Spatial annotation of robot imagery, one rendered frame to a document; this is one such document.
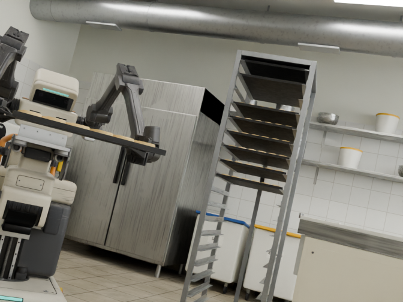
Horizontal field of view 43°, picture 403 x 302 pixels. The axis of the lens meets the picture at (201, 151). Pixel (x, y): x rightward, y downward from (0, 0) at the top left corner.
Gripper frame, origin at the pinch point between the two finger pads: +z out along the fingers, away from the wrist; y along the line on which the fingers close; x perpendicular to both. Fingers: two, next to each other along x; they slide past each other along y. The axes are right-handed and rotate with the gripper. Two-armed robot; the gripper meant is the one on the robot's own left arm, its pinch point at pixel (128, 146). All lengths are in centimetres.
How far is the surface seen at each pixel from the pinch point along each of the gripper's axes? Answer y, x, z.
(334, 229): 11, -69, -22
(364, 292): 27, -82, -18
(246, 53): -75, 15, -138
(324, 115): -93, 4, -404
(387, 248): 12, -86, -19
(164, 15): -157, 182, -325
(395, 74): -158, -56, -434
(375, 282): 23, -84, -17
